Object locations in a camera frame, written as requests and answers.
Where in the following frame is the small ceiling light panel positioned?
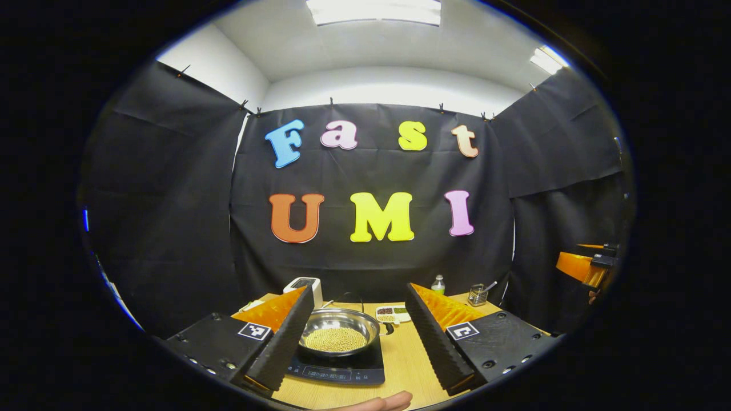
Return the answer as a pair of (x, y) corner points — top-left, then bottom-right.
(529, 46), (572, 75)

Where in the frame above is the stainless steel pot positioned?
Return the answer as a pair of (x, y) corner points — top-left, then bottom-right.
(298, 308), (395, 358)

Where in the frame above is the black backdrop cloth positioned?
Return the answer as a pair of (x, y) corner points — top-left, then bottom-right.
(77, 62), (634, 340)

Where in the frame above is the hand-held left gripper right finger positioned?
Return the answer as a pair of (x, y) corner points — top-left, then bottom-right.
(404, 283), (563, 397)

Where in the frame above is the black induction cooktop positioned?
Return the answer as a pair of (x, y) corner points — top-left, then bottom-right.
(284, 337), (386, 386)

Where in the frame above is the large ceiling light panel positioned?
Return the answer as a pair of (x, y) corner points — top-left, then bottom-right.
(306, 0), (442, 26)

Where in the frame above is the white divided dish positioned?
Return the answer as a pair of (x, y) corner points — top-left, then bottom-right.
(375, 305), (412, 324)

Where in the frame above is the row of black cloth clips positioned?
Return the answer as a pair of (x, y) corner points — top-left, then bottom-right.
(177, 65), (537, 122)

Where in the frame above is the white toaster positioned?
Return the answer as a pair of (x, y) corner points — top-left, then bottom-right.
(283, 277), (323, 310)

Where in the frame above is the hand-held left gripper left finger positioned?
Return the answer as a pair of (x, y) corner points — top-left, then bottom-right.
(163, 285), (315, 397)

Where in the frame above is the pile of soybeans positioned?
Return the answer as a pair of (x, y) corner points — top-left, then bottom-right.
(304, 327), (368, 352)

